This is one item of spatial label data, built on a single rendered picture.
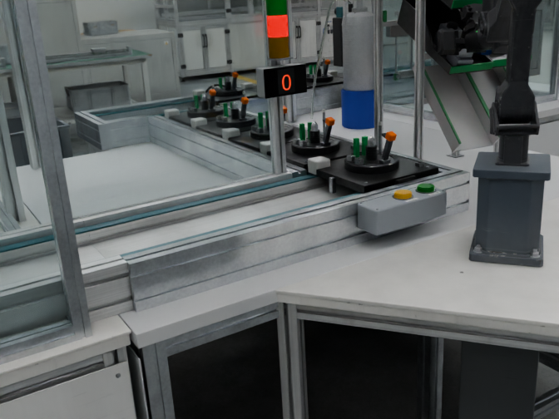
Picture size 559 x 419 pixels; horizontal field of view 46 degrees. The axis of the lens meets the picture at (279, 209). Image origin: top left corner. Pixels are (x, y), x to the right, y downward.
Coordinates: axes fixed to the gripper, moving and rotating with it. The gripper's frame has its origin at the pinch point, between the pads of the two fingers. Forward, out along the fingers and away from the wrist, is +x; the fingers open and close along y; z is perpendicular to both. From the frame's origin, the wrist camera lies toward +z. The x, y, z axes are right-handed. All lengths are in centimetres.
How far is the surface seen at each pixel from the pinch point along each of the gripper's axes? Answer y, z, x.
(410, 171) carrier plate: 16.6, -31.6, -3.1
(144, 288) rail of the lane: 83, -50, -31
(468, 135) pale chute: -4.2, -22.8, 5.4
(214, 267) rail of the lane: 70, -48, -26
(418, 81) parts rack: 8.4, -7.9, 9.3
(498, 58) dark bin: -14.5, -2.4, 7.4
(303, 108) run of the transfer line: 8, -6, 133
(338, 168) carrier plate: 32.0, -30.2, 6.9
